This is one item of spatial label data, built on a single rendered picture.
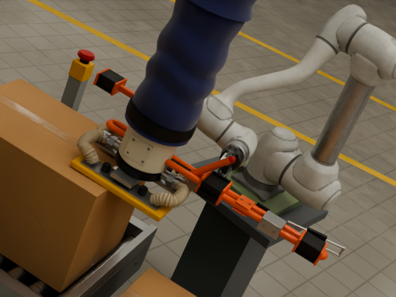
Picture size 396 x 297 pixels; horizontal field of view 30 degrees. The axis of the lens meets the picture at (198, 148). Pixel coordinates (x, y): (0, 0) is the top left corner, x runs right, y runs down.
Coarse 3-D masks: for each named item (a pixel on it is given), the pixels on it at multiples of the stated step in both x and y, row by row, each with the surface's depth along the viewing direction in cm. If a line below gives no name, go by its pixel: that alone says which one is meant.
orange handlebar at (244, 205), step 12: (108, 120) 239; (120, 132) 236; (180, 168) 232; (192, 168) 235; (192, 180) 231; (228, 192) 232; (240, 204) 227; (252, 204) 230; (252, 216) 227; (288, 228) 229; (288, 240) 225; (324, 252) 225
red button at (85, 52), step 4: (80, 52) 291; (84, 52) 292; (88, 52) 294; (92, 52) 295; (80, 56) 291; (84, 56) 291; (88, 56) 291; (92, 56) 292; (80, 60) 293; (84, 60) 291; (88, 60) 291; (92, 60) 292
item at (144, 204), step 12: (84, 156) 238; (84, 168) 232; (96, 168) 234; (108, 168) 233; (96, 180) 231; (108, 180) 231; (120, 192) 229; (132, 192) 231; (144, 192) 230; (132, 204) 229; (144, 204) 229; (156, 216) 227
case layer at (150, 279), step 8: (144, 272) 270; (152, 272) 271; (136, 280) 264; (144, 280) 266; (152, 280) 267; (160, 280) 269; (168, 280) 271; (128, 288) 259; (136, 288) 260; (144, 288) 262; (152, 288) 264; (160, 288) 265; (168, 288) 267; (176, 288) 269; (120, 296) 253; (128, 296) 255; (136, 296) 256; (144, 296) 258; (152, 296) 260; (160, 296) 261; (168, 296) 263; (176, 296) 265; (184, 296) 266; (192, 296) 268
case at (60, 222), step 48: (0, 96) 256; (48, 96) 269; (0, 144) 235; (48, 144) 240; (0, 192) 240; (48, 192) 232; (96, 192) 227; (0, 240) 246; (48, 240) 238; (96, 240) 248
